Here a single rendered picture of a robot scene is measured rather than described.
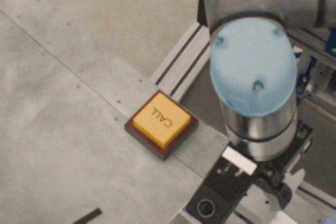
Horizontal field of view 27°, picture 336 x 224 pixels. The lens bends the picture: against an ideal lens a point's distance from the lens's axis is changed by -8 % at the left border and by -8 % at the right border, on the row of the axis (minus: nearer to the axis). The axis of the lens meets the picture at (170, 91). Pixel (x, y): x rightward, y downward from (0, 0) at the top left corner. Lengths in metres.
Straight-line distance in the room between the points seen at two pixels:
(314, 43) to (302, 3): 0.63
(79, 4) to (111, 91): 1.09
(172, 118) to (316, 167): 0.75
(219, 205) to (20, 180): 0.41
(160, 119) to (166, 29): 1.08
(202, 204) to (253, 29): 0.24
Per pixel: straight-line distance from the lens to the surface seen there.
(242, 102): 0.61
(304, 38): 1.32
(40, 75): 1.17
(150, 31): 2.14
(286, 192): 0.83
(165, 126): 1.08
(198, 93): 1.81
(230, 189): 0.78
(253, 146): 0.70
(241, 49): 0.61
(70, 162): 1.10
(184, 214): 0.97
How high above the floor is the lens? 1.81
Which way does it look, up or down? 63 degrees down
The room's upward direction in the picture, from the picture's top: 3 degrees clockwise
